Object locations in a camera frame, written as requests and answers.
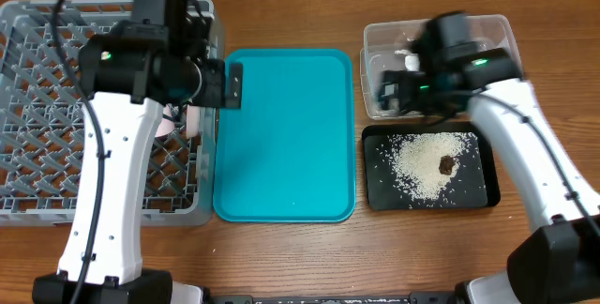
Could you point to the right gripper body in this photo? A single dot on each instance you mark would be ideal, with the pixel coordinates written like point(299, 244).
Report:
point(389, 94)

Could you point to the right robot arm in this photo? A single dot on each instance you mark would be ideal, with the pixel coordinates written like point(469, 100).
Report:
point(559, 261)

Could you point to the brown food piece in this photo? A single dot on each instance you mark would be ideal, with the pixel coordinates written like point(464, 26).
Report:
point(448, 165)

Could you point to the black plastic tray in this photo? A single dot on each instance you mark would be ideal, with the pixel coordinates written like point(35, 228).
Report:
point(379, 200)

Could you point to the pink bowl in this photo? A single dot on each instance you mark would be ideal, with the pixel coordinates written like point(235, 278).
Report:
point(166, 125)

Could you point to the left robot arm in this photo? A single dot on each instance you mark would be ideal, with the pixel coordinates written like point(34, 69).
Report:
point(125, 78)

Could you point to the white napkin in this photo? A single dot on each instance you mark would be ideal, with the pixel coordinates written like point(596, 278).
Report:
point(409, 61)

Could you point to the clear plastic bin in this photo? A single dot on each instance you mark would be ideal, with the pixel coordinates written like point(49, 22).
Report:
point(380, 40)

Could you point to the large white plate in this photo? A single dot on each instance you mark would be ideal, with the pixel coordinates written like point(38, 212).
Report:
point(193, 117)

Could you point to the teal plastic tray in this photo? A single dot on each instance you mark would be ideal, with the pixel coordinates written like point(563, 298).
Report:
point(288, 153)

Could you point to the white rice pile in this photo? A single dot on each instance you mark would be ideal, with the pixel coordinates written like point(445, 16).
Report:
point(411, 163)

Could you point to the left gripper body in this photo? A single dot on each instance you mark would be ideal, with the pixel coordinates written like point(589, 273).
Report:
point(208, 91)

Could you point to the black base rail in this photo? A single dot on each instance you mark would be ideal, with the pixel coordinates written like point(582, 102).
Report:
point(436, 297)

